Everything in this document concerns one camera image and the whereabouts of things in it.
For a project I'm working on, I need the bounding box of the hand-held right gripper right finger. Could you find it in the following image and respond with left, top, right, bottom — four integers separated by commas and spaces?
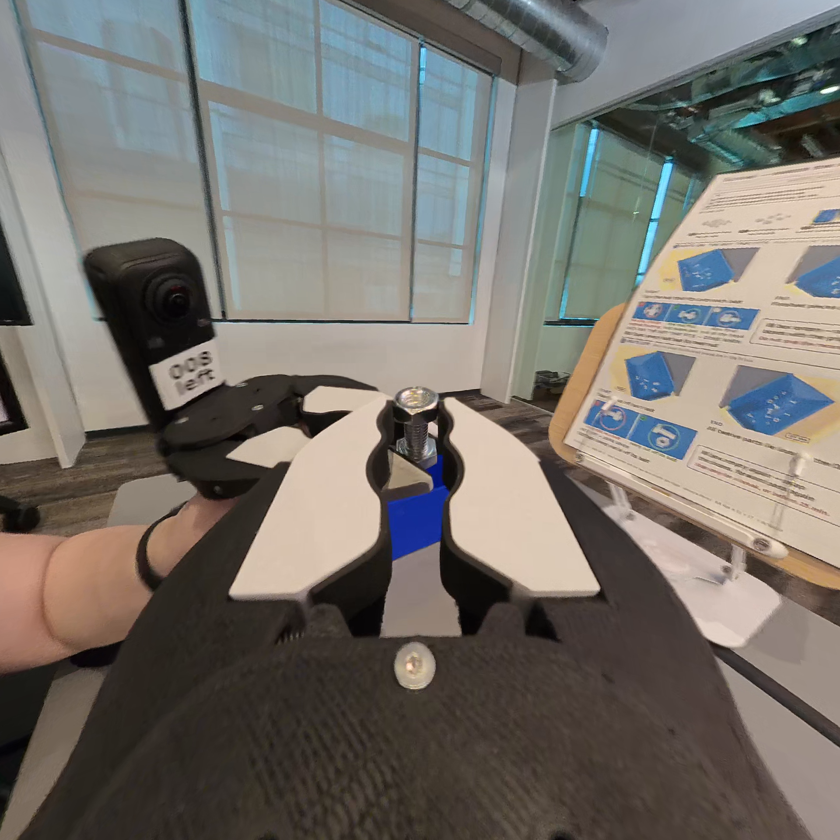
437, 395, 602, 635

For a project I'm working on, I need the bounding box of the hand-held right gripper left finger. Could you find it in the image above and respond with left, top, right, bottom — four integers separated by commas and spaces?
227, 394, 395, 632

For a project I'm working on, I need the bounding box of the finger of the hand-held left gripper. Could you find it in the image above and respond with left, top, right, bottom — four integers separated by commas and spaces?
228, 425, 435, 493
301, 386, 389, 416

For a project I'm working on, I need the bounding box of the steel hex nut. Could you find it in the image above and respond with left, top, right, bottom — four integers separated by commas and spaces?
392, 386, 440, 425

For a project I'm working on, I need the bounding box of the thick steel bolt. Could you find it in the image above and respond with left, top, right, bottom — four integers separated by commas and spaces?
398, 388, 438, 466

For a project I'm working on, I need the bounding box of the blue plastic bin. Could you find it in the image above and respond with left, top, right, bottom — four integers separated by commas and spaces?
387, 453, 448, 560

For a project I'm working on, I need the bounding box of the person's left forearm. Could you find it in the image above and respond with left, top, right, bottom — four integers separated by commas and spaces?
0, 525, 155, 673

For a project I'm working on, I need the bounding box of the person's left hand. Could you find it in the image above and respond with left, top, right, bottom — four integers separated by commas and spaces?
151, 500, 234, 584

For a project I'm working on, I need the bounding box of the wooden display board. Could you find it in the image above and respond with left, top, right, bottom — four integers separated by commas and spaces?
548, 302, 840, 589

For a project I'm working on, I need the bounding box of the large window with blinds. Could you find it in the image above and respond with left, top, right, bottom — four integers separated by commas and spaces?
13, 0, 494, 324

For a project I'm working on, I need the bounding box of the black chair caster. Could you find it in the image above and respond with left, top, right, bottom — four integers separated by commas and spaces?
0, 495, 42, 534

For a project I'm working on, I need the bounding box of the white board stand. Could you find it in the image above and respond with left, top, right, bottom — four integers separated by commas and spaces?
602, 482, 783, 649

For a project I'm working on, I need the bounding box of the printed instruction sheet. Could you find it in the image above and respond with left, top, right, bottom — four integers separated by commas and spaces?
563, 156, 840, 560

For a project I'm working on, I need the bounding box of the glass partition window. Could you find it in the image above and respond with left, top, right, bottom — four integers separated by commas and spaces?
545, 121, 697, 324

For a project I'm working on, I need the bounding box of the black framed wall panel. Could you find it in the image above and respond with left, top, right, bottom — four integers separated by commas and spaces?
0, 223, 34, 327
0, 354, 30, 437

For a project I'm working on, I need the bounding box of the silver ventilation duct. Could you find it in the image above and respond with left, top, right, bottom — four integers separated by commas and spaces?
443, 0, 610, 85

